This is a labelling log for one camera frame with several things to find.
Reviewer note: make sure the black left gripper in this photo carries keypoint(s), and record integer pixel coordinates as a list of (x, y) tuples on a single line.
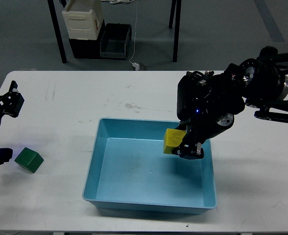
[(10, 104)]

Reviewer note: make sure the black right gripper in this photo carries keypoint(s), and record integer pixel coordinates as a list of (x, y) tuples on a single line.
[(206, 106)]

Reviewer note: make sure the yellow block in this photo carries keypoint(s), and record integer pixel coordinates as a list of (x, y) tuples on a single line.
[(172, 139)]

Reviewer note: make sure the green block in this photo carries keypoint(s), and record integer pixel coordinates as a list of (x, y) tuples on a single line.
[(29, 160)]

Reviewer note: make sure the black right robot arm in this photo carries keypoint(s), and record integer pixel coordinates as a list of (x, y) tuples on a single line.
[(263, 84)]

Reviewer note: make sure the light blue plastic box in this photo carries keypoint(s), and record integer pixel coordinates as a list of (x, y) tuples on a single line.
[(129, 171)]

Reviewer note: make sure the white power adapter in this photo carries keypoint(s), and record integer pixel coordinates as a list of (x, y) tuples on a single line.
[(136, 66)]

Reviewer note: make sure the black crate under container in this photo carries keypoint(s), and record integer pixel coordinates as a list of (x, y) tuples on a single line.
[(87, 49)]

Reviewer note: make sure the black storage bin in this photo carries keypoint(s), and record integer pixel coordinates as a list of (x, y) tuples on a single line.
[(115, 41)]

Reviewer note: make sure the black right table leg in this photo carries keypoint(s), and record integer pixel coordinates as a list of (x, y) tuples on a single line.
[(176, 24)]

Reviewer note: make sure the black table leg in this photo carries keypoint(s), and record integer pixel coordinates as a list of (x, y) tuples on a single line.
[(176, 24), (172, 12), (57, 32)]

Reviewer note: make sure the black rear table leg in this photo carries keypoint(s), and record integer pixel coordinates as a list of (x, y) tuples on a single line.
[(172, 12)]

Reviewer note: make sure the black left table leg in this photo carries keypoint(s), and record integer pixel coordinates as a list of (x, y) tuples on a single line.
[(57, 32)]

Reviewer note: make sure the cream plastic container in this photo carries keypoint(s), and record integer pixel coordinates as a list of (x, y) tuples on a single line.
[(83, 19)]

